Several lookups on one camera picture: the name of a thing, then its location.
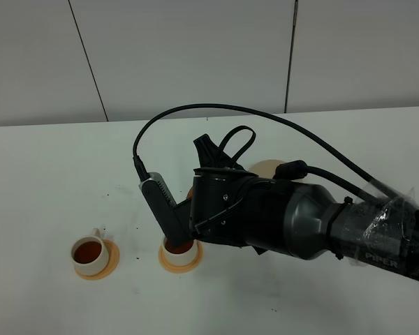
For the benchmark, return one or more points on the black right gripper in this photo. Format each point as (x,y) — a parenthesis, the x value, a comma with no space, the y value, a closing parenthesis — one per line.
(218,202)

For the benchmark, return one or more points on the brown clay teapot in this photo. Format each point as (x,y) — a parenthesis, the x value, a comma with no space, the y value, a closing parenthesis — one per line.
(190,193)

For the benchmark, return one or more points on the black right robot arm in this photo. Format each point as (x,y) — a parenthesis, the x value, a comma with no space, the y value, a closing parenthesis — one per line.
(304,221)

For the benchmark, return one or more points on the beige round teapot coaster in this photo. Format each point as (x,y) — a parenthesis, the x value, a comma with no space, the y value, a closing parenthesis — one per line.
(266,168)

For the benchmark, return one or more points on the right white teacup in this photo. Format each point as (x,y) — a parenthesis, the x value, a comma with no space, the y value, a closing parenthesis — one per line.
(180,256)

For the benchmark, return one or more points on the white teacup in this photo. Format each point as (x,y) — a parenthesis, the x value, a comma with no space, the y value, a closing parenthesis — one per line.
(180,256)
(89,254)

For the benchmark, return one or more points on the right orange saucer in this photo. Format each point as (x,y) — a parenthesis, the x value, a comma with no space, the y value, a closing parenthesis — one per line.
(180,270)

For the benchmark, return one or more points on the orange saucer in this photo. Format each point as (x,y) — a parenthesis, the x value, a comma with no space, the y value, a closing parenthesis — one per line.
(180,270)
(114,256)

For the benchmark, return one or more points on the left orange saucer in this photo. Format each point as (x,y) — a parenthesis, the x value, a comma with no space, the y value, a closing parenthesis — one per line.
(114,256)

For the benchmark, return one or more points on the left white teacup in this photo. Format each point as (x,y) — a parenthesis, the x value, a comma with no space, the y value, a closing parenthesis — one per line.
(89,254)

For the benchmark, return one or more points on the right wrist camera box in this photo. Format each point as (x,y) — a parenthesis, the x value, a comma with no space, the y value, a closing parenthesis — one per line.
(173,218)

